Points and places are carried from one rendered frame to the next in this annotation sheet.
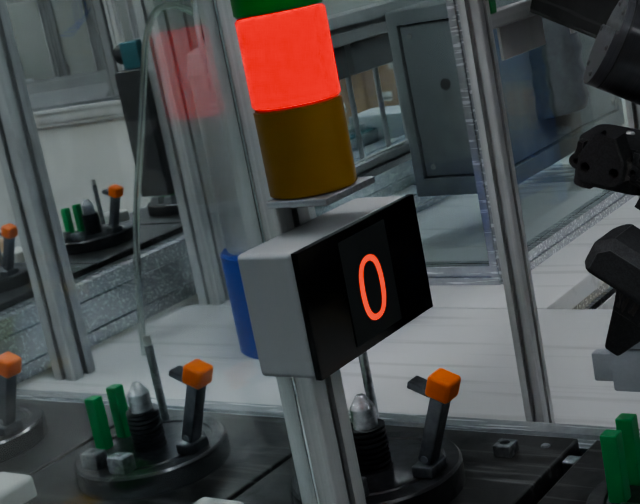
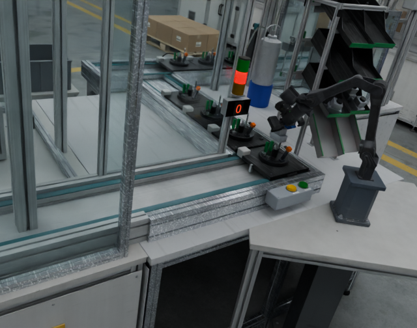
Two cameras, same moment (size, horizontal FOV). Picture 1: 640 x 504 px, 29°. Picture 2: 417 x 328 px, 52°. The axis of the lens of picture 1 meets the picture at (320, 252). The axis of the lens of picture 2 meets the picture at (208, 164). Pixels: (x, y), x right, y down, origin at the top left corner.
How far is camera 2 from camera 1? 115 cm
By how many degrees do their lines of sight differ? 20
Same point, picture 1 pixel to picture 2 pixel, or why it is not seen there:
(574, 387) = (294, 137)
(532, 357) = not seen: hidden behind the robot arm
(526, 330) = not seen: hidden behind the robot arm
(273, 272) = (225, 101)
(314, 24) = (244, 75)
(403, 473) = (243, 134)
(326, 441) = (226, 123)
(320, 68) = (242, 80)
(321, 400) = (227, 119)
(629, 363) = (272, 134)
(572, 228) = not seen: hidden behind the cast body
